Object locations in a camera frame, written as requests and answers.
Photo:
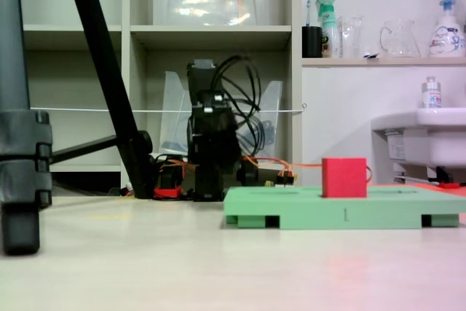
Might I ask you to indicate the red square block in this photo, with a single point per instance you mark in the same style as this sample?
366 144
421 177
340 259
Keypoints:
344 178

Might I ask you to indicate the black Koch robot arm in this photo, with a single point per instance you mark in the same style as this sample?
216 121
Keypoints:
209 150

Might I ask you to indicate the clear plastic bin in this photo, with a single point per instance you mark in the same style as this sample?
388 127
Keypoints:
173 114

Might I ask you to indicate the black round table clamp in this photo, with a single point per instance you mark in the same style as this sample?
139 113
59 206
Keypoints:
249 174

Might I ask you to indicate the white shelf unit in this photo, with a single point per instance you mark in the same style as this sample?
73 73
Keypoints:
211 38

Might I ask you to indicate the circuit board with connectors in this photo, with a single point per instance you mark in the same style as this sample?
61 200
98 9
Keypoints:
284 178

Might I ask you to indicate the white counter cabinet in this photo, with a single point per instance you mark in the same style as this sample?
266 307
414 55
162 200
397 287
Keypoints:
338 125

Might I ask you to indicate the black cup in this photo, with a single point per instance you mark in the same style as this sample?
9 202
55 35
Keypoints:
312 43

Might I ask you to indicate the black tripod brace bar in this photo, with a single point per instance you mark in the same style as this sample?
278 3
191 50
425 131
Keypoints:
83 149

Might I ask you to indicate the black tripod leg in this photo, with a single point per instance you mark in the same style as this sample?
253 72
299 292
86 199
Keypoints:
98 52

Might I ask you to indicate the yellow tape marker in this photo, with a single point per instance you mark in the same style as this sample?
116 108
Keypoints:
109 216

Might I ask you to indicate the green shape sorter board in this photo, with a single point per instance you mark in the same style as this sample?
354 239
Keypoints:
327 212

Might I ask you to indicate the toothbrush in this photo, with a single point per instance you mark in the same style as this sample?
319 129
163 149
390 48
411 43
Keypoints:
308 12

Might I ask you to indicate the green spray bottle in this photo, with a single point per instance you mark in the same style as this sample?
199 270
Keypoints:
327 27

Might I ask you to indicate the glass measuring beaker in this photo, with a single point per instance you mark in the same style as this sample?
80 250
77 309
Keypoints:
351 38

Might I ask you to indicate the grey notched tripod leg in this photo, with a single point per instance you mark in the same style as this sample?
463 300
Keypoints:
18 143

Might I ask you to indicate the glass pitcher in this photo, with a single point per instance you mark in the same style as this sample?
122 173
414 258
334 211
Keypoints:
400 39

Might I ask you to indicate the white sink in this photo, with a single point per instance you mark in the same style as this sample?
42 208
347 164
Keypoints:
429 136

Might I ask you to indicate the small clear sanitizer bottle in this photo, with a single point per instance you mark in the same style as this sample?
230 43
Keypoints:
431 94

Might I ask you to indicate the small red clip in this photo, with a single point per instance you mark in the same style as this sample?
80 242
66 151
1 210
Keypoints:
448 185

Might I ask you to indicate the white foam soap bottle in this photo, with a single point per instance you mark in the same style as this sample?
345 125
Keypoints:
447 39

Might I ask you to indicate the red arm base plate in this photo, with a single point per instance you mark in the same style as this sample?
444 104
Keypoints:
169 192

